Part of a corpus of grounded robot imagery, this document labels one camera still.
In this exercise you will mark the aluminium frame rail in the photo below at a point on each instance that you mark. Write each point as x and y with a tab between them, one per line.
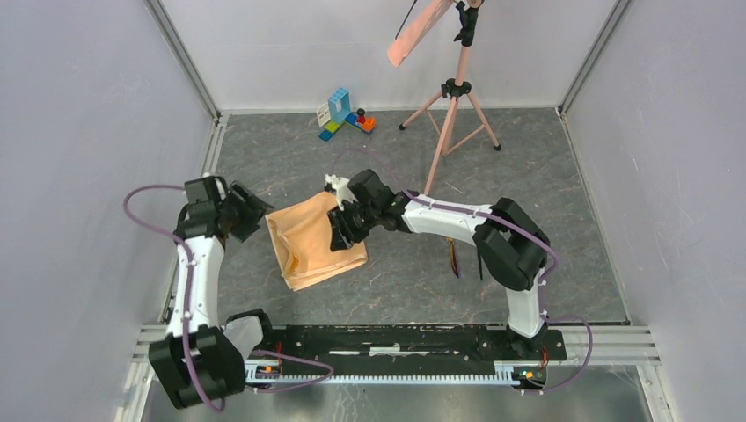
602	345

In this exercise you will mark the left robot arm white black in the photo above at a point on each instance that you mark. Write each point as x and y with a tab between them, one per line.
195	362

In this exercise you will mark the colourful toy brick structure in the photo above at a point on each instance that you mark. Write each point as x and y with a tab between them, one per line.
337	111

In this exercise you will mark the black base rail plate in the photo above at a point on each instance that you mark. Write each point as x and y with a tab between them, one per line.
399	352

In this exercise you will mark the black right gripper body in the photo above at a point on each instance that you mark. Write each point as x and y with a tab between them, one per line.
354	222

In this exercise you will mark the iridescent rainbow knife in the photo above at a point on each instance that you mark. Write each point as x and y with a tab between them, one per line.
454	264

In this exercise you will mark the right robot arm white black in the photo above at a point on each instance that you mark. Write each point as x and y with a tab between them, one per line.
510	246

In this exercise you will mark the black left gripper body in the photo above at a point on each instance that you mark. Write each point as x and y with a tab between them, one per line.
242	216

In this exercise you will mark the peach cloth napkin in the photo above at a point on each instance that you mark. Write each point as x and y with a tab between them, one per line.
301	236

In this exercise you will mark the pink panel on tripod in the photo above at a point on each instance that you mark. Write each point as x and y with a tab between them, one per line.
413	33

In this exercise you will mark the pink tripod stand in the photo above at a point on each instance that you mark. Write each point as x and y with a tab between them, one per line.
454	89

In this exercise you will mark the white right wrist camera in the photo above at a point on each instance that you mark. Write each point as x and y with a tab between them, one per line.
338	186

